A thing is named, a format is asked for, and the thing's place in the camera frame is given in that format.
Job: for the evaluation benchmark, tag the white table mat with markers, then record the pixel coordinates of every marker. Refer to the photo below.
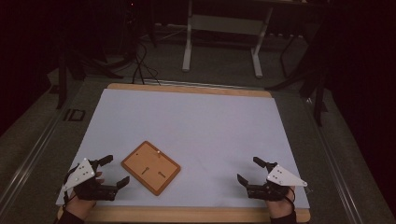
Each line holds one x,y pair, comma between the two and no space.
193,130

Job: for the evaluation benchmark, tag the person's right hand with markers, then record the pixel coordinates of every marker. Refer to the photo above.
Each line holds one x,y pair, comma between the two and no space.
281,208

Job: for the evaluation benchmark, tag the wooden photo frame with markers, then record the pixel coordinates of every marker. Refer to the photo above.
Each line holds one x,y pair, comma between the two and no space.
151,168

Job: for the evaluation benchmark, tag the person's left hand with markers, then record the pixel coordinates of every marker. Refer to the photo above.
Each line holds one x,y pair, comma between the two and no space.
80,208

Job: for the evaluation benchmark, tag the white metal desk frame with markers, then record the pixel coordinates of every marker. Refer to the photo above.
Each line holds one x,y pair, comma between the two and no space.
224,25

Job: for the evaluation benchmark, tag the black metal stand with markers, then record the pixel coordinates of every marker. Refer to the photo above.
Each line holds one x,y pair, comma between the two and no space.
317,93

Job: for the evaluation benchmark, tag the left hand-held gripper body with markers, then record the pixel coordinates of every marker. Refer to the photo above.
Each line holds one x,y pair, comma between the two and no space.
82,172

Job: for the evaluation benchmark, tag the aluminium floor rail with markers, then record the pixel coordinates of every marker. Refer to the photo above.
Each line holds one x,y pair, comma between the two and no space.
336,161
31,155

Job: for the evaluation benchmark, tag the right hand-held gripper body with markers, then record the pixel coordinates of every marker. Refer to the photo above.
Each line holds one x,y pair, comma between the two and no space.
281,177

